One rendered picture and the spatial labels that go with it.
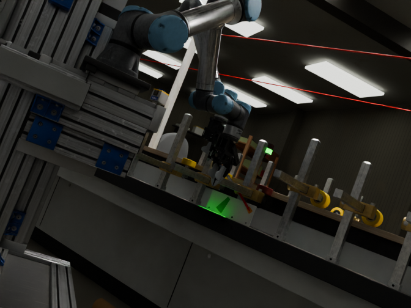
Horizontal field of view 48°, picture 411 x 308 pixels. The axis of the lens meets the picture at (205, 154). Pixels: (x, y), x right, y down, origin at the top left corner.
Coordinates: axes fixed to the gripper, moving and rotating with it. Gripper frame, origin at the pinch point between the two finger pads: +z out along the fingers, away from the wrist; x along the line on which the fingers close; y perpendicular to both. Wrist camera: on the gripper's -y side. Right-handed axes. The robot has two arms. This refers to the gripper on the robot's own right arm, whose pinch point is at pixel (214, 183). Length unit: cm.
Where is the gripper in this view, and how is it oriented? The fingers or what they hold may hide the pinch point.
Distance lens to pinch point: 189.6
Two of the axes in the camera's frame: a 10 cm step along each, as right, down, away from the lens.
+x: 7.6, 2.5, -6.0
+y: -5.3, -2.8, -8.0
